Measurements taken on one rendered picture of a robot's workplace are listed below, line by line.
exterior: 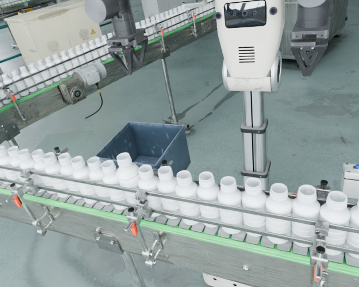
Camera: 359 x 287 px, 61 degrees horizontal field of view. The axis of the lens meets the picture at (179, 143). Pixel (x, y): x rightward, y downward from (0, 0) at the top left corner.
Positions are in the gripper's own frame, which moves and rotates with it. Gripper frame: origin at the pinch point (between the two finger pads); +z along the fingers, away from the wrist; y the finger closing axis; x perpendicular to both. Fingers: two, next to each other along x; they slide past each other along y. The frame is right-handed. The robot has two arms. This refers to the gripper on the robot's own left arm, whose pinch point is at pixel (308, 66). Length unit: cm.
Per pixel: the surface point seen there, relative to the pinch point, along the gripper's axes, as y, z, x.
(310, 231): -17.8, 32.6, -4.1
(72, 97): 70, 49, 152
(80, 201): -19, 39, 66
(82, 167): -17, 25, 61
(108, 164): -15, 24, 52
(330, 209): -17.4, 24.9, -7.5
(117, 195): -19, 33, 49
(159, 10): 510, 83, 314
